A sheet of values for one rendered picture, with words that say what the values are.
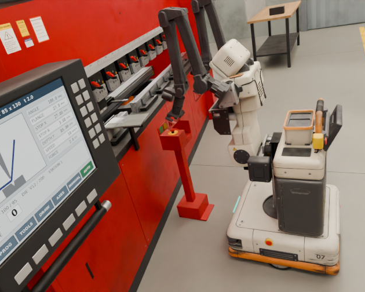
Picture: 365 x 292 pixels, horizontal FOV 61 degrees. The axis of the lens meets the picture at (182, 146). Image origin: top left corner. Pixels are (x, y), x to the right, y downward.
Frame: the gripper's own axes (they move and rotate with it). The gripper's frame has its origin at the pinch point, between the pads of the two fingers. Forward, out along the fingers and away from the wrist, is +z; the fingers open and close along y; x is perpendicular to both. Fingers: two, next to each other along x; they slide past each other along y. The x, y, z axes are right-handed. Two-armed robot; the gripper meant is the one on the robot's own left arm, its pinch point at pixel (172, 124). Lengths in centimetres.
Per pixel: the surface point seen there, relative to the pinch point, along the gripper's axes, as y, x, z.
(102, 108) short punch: -3, -51, 13
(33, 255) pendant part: 120, 14, -39
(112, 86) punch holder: -18, -54, 4
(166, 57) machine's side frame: -213, -96, 57
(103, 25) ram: -32, -73, -28
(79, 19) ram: -7, -73, -37
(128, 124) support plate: -0.8, -28.8, 14.2
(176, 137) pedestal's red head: -25.8, -3.0, 26.4
